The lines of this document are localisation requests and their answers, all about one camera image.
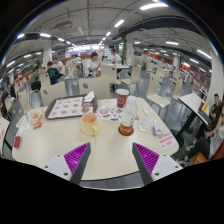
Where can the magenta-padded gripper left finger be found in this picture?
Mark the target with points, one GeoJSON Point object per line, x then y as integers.
{"type": "Point", "coordinates": [75, 160]}

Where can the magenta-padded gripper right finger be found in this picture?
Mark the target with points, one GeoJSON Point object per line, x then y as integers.
{"type": "Point", "coordinates": [150, 161]}

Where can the clear tea bottle white cap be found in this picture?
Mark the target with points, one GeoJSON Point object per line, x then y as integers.
{"type": "Point", "coordinates": [128, 116]}

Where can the white notice with red text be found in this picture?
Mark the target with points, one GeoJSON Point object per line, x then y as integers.
{"type": "Point", "coordinates": [166, 140]}

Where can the flat round red coaster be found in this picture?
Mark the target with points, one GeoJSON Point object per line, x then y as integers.
{"type": "Point", "coordinates": [126, 134]}

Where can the pale yellow mug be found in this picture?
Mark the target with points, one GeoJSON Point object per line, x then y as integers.
{"type": "Point", "coordinates": [89, 126]}

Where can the clear plastic wrapper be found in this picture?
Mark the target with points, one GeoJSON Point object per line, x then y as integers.
{"type": "Point", "coordinates": [146, 125]}

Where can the crumpled white tissue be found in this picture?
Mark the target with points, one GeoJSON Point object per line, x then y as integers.
{"type": "Point", "coordinates": [145, 111]}

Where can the brown tray with paper liner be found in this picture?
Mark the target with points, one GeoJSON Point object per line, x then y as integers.
{"type": "Point", "coordinates": [66, 108]}

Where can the colourful sticker sheet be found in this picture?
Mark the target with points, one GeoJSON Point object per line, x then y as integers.
{"type": "Point", "coordinates": [108, 113]}

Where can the white paper napkin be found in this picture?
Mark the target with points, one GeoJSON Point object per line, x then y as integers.
{"type": "Point", "coordinates": [89, 97]}

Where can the red paper cup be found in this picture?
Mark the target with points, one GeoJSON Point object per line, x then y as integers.
{"type": "Point", "coordinates": [122, 99]}

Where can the person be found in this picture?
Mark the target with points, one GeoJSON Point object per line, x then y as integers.
{"type": "Point", "coordinates": [90, 66]}
{"type": "Point", "coordinates": [116, 59]}
{"type": "Point", "coordinates": [35, 78]}
{"type": "Point", "coordinates": [52, 73]}
{"type": "Point", "coordinates": [60, 66]}
{"type": "Point", "coordinates": [6, 98]}
{"type": "Point", "coordinates": [216, 137]}
{"type": "Point", "coordinates": [213, 113]}

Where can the white table with black edge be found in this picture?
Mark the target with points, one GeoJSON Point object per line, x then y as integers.
{"type": "Point", "coordinates": [2, 130]}
{"type": "Point", "coordinates": [193, 101]}

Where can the beige dining chairs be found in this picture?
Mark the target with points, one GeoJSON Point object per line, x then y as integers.
{"type": "Point", "coordinates": [95, 86]}

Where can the ceiling air conditioner unit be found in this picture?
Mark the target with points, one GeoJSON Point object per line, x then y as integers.
{"type": "Point", "coordinates": [63, 26]}

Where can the ceiling strip lights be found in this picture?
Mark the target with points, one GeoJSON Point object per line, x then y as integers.
{"type": "Point", "coordinates": [153, 6]}

